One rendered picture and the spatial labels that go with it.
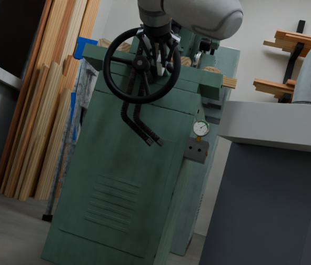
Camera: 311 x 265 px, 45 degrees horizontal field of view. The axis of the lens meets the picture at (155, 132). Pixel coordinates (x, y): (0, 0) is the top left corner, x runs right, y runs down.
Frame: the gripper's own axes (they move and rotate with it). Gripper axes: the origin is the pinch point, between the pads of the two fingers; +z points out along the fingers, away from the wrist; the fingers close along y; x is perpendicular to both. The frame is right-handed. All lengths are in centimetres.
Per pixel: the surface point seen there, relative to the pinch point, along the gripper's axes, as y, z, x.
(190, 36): 5, 44, -53
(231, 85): -20, 42, -30
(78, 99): 70, 98, -35
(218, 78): -15.3, 28.9, -21.6
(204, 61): -4, 53, -48
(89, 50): 40, 28, -21
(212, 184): -16, 273, -72
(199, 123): -13.4, 30.2, -0.1
